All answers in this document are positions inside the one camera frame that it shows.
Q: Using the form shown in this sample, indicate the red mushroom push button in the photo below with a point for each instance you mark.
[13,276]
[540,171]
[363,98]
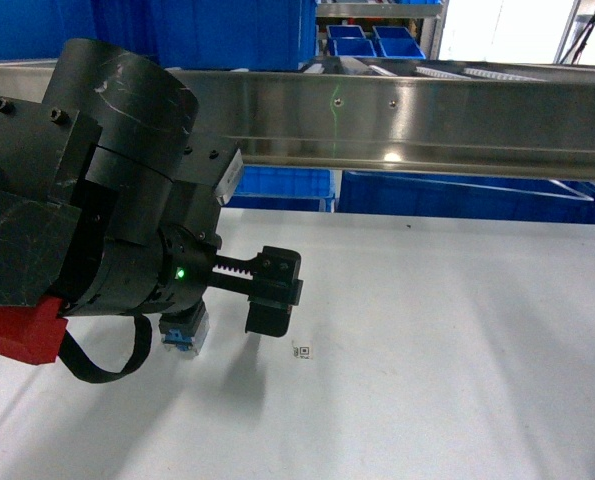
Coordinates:
[187,330]

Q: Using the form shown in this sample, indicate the small blue bin background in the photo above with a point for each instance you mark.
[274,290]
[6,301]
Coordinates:
[396,43]
[349,40]

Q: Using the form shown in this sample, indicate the large blue bin upper shelf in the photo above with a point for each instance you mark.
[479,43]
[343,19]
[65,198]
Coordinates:
[255,35]

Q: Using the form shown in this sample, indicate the blue bin under beam middle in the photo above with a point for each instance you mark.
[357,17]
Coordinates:
[291,189]

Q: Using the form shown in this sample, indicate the stainless steel shelf beam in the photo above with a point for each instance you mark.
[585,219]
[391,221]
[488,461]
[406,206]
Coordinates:
[402,116]

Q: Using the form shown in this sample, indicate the small blue bin background left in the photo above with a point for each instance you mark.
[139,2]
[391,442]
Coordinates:
[349,40]

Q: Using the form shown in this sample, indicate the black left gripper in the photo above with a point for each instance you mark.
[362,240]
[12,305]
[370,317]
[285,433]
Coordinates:
[170,275]

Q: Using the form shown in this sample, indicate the blue bin under beam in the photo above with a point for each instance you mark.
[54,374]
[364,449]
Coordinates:
[469,197]
[291,189]

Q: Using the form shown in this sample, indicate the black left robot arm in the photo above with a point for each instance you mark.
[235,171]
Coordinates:
[109,202]

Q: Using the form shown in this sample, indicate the small QR code sticker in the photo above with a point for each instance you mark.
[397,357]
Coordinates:
[302,350]

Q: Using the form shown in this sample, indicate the small blue bin background right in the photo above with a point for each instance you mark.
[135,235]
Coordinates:
[396,43]

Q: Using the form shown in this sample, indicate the red wrist camera mount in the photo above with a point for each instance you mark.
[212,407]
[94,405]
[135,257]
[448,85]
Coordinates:
[32,335]

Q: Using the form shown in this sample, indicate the blue bin under beam right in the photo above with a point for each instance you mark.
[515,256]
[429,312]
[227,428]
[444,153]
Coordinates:
[469,197]

